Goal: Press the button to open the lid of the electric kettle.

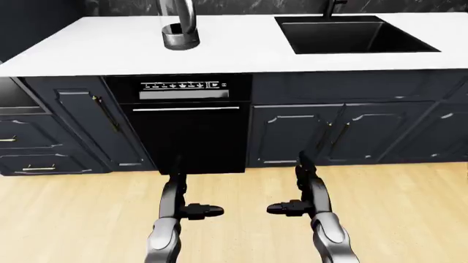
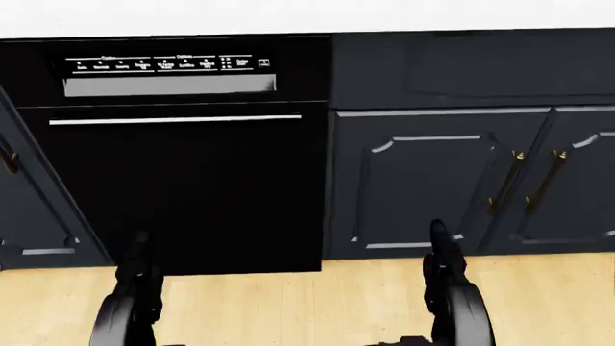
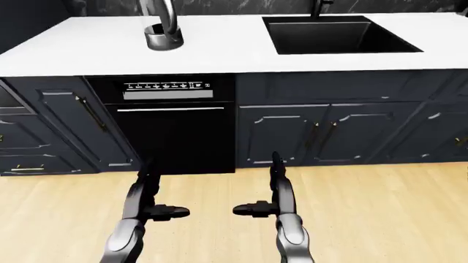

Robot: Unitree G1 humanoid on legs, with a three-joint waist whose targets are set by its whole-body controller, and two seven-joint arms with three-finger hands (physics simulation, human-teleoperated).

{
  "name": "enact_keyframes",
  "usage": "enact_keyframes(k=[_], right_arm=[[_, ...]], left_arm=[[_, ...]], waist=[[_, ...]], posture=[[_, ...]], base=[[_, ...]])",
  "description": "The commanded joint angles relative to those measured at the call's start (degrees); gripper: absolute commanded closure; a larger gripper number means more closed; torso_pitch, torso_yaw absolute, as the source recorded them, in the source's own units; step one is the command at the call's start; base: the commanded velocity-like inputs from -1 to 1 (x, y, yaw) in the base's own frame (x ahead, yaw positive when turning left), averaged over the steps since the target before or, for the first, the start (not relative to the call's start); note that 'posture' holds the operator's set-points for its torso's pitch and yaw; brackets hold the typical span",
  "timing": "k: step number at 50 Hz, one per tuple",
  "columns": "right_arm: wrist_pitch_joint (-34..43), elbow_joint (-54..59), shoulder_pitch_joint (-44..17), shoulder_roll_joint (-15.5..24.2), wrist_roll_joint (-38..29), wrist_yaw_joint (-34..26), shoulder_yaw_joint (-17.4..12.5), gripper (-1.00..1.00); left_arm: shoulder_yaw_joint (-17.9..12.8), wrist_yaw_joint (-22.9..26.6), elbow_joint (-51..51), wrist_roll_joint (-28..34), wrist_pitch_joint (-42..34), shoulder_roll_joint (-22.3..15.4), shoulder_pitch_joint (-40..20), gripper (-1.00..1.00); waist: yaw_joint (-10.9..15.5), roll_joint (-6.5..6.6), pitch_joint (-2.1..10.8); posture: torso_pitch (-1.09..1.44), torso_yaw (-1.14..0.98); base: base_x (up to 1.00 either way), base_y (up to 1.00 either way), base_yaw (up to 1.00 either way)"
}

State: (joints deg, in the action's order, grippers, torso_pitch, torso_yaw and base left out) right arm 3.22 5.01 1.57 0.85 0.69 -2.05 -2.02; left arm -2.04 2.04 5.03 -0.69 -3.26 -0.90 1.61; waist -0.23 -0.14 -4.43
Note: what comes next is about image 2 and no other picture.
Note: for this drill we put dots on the dark navy cabinet drawer front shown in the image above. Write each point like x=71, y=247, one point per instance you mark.
x=471, y=72

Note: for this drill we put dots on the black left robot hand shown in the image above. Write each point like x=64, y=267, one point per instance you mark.
x=139, y=274

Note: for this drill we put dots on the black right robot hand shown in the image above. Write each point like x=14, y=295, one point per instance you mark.
x=442, y=266

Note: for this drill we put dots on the black built-in dishwasher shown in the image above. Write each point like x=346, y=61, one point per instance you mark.
x=192, y=187

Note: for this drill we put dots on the dark navy panelled cabinet door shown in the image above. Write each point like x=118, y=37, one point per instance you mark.
x=423, y=187
x=29, y=216
x=576, y=202

